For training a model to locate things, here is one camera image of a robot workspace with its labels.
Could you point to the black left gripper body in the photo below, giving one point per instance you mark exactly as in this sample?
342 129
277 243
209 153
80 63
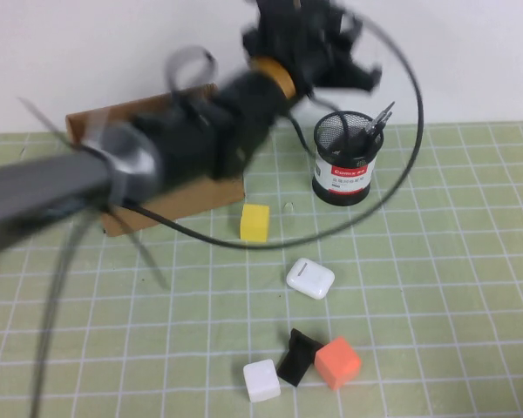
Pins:
296 48

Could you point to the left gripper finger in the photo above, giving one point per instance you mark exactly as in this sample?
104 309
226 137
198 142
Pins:
366 72
357 86

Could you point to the thin black screwdriver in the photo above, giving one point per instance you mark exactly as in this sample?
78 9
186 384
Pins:
384 114

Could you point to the thick black screwdriver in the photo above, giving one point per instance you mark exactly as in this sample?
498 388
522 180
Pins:
375 130

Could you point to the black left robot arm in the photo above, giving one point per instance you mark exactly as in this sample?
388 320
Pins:
39 187

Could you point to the black mesh pen holder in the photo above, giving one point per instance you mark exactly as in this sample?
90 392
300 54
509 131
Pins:
344 178

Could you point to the small clear plastic scrap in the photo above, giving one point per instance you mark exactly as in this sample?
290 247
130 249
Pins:
290 207

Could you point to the yellow foam block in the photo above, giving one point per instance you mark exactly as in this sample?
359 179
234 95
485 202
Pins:
255 222

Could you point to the brown cardboard box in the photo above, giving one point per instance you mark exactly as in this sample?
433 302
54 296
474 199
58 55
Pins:
200 196

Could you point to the white earbuds case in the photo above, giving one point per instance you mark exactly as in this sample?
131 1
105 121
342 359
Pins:
310 278

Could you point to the green white-grid tablecloth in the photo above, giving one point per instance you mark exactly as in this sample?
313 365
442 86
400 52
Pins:
418 283

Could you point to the orange foam block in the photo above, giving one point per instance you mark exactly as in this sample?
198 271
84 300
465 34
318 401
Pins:
337 363

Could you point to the white foam block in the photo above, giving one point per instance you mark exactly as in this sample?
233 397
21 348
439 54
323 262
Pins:
262 381

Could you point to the black plastic bracket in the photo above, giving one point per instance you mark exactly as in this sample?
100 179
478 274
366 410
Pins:
294 361

